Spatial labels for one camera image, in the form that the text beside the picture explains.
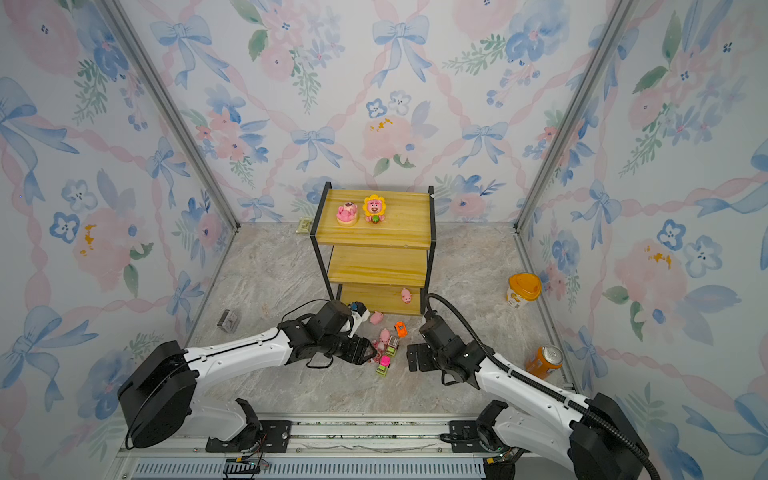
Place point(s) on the pink pig in pile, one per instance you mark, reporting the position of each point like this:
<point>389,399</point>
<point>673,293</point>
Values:
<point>384,336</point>

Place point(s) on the orange toy bulldozer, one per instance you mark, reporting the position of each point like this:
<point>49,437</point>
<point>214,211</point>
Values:
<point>401,329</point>

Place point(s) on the pink pig on shelf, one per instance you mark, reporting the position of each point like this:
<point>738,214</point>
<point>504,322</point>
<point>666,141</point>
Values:
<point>406,294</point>

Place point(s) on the small pink bear figure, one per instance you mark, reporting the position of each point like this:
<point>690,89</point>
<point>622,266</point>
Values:
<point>380,348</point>

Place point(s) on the small grey box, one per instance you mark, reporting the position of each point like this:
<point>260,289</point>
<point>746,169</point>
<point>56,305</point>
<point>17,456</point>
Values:
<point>228,321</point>

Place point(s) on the orange soda can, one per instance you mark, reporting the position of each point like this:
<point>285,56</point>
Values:
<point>546,360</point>

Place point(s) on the green truck pink load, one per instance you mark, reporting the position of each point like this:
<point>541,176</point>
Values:
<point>383,366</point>

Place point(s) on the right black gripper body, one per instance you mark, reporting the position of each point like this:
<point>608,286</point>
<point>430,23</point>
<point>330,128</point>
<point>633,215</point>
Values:
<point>427,360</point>

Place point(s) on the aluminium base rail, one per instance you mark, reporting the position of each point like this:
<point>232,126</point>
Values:
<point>410,446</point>

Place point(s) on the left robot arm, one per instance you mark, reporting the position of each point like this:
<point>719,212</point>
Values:
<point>165,395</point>

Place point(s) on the sunflower pink bear toy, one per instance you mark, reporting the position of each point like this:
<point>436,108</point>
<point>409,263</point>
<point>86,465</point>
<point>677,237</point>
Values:
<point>374,207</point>

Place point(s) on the pink pig near shelf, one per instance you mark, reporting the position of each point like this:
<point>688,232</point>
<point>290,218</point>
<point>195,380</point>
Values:
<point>376,318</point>

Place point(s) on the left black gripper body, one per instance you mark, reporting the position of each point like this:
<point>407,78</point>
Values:
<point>351,349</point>

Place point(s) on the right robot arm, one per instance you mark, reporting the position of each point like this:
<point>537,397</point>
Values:
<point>591,437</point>

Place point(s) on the wooden three-tier shelf black frame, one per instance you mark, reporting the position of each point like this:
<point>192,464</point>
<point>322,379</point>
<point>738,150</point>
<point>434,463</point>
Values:
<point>372,263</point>

